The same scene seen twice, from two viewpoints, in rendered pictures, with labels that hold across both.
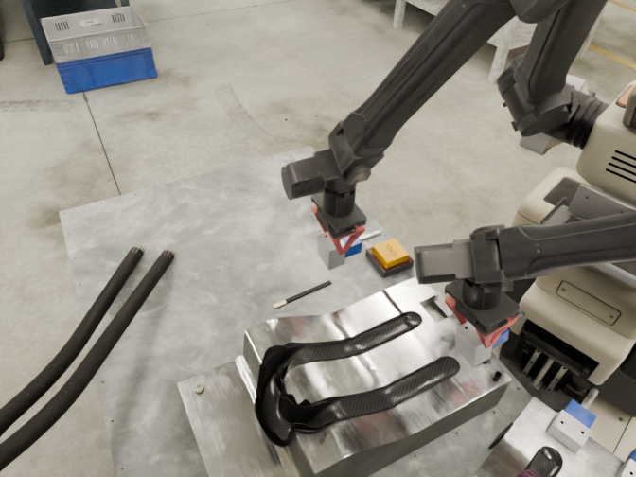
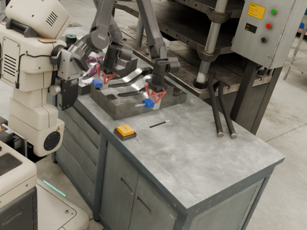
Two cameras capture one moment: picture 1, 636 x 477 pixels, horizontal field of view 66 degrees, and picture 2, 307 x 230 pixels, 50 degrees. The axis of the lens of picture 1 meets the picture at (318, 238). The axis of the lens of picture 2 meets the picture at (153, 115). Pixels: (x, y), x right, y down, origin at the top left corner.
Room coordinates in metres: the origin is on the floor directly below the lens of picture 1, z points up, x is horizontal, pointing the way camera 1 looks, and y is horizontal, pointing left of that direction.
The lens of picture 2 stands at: (2.07, -0.38, 1.72)
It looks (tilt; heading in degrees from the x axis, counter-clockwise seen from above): 31 degrees down; 165
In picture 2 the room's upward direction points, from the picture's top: 11 degrees clockwise
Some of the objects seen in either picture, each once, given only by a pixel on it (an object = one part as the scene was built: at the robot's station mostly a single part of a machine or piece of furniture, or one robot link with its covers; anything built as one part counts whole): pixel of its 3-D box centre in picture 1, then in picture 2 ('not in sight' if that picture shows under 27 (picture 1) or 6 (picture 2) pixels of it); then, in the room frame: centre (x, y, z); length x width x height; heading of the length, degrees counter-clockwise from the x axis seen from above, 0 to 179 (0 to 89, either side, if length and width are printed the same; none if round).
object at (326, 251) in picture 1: (352, 242); (146, 103); (0.70, -0.07, 0.93); 0.13 x 0.05 x 0.05; 118
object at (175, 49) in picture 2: not in sight; (180, 43); (-0.44, 0.38, 0.87); 0.50 x 0.27 x 0.17; 119
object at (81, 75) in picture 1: (103, 59); not in sight; (3.23, 1.52, 0.11); 0.61 x 0.41 x 0.22; 119
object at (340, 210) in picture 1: (339, 198); (157, 79); (0.68, -0.03, 1.06); 0.10 x 0.07 x 0.07; 28
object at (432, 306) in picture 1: (434, 314); (111, 100); (0.58, -0.23, 0.87); 0.05 x 0.05 x 0.04; 29
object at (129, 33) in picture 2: not in sight; (180, 52); (-0.52, 0.42, 0.76); 1.30 x 0.84 x 0.07; 29
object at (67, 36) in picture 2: not in sight; (71, 38); (-0.23, -0.48, 0.89); 0.08 x 0.08 x 0.04
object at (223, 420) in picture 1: (344, 383); (140, 89); (0.43, -0.05, 0.87); 0.50 x 0.26 x 0.14; 119
